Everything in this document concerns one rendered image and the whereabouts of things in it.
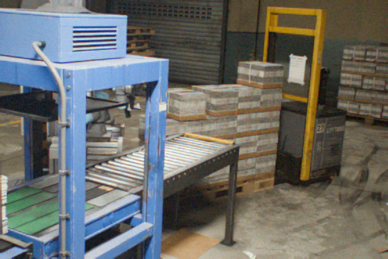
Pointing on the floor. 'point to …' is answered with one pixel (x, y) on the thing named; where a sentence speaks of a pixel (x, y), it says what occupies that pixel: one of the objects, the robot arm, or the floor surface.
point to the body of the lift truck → (324, 141)
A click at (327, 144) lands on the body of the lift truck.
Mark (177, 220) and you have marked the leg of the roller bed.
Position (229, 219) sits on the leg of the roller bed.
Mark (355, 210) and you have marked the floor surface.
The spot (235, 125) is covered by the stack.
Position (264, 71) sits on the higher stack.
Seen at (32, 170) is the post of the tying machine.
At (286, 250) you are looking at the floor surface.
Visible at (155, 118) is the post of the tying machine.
